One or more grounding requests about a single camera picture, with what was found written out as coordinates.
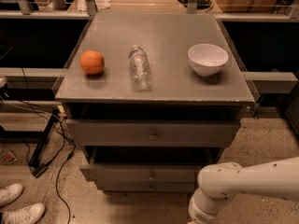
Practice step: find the white sneaker lower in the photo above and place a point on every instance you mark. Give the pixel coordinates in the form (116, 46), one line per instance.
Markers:
(28, 215)

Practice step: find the grey top drawer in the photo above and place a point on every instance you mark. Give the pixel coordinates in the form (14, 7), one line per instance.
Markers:
(92, 132)

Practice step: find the clear plastic water bottle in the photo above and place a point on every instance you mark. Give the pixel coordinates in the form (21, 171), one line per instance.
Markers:
(140, 68)

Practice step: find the white sneaker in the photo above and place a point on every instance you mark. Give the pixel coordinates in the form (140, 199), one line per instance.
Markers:
(10, 193)
(28, 215)

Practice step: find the grey drawer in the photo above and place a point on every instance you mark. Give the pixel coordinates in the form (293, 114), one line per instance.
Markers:
(147, 187)
(92, 132)
(147, 164)

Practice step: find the small red floor object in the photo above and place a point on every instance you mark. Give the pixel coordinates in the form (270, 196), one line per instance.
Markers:
(9, 157)

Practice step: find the white ceramic bowl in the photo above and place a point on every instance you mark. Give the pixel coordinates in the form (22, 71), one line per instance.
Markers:
(206, 59)

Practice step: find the orange ball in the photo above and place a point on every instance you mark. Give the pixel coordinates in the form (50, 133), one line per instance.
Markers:
(92, 62)

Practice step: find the white sneaker upper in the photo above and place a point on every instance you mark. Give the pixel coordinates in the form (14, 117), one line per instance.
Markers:
(10, 193)

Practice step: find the grey drawer cabinet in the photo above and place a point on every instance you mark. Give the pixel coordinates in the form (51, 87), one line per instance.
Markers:
(176, 94)

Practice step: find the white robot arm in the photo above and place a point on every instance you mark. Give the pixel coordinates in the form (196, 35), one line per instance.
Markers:
(219, 183)

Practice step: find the black metal stand leg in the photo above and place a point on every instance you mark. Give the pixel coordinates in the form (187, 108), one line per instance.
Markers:
(37, 168)

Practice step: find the grey bottom drawer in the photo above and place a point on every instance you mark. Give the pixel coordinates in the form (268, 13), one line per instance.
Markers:
(147, 187)

